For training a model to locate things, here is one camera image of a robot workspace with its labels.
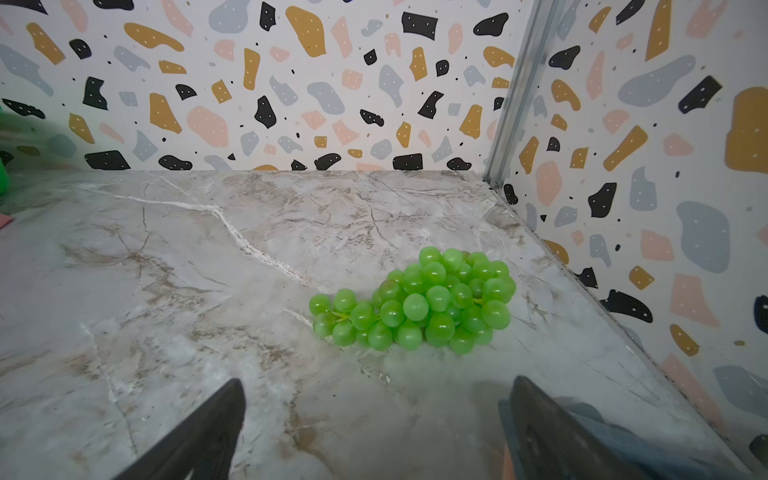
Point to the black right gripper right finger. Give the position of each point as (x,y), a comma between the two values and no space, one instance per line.
(551,444)

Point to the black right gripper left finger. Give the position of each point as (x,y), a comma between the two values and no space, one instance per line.
(202,446)

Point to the folded salmon pink t-shirt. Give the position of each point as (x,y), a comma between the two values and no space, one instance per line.
(508,472)

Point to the folded dark grey t-shirt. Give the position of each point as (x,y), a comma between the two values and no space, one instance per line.
(653,461)

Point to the green plastic grape bunch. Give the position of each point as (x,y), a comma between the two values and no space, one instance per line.
(446,299)

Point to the green plastic basket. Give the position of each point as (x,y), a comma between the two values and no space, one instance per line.
(6,155)

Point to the right aluminium corner post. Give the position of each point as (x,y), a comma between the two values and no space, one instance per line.
(540,30)

